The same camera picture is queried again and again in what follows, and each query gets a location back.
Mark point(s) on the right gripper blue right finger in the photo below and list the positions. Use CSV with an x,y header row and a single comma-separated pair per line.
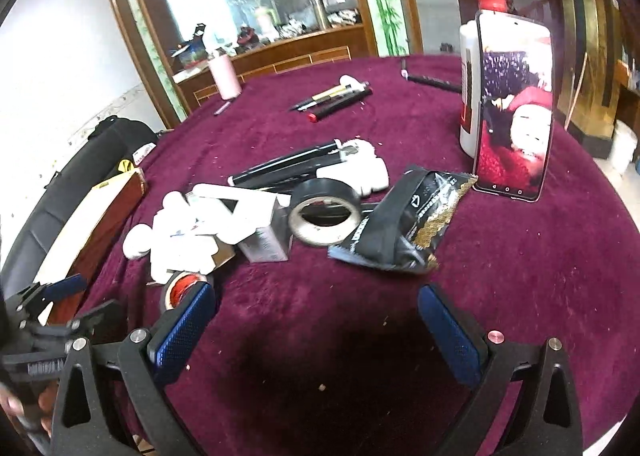
x,y
457,335

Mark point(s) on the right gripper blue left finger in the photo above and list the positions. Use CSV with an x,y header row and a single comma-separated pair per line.
x,y
176,334

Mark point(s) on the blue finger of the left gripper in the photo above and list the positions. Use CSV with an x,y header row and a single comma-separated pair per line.
x,y
103,320
66,288

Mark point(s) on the gold-edged white cardboard box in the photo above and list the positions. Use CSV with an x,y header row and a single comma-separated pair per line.
x,y
89,234

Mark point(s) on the black tape roll red core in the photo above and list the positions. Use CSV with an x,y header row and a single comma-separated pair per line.
x,y
178,285

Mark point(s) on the white labelled pill bottle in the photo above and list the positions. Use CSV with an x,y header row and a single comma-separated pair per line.
x,y
180,253

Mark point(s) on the black foil snack packet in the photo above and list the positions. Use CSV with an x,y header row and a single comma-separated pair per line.
x,y
405,220

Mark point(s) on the white spray bottle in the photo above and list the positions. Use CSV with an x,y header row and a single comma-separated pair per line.
x,y
174,219

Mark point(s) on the small silver medicine box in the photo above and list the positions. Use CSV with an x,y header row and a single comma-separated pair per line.
x,y
271,243

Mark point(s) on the white carton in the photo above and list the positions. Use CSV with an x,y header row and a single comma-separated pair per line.
x,y
229,220

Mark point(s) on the white tube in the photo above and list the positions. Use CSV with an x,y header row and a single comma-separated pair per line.
x,y
240,194

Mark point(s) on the black tape roll white core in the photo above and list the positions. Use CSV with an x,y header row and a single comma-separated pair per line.
x,y
323,212

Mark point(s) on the person left hand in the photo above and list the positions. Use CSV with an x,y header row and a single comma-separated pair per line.
x,y
42,411

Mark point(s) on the black leather sofa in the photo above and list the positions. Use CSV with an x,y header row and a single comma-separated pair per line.
x,y
111,141

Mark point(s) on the black marker white cap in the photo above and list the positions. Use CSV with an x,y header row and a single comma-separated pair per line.
x,y
285,161

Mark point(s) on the white powder puff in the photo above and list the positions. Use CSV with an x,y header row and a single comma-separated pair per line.
x,y
356,149

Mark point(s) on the pink thermos bottle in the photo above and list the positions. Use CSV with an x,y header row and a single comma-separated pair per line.
x,y
224,75

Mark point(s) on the long black pen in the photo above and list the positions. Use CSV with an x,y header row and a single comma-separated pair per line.
x,y
428,81

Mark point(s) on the smartphone with lit screen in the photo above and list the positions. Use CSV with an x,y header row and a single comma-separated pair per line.
x,y
516,105

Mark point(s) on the yellow black pen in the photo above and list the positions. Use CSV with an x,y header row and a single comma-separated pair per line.
x,y
323,97

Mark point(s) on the white jug red cap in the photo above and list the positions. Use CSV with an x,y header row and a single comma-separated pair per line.
x,y
470,67

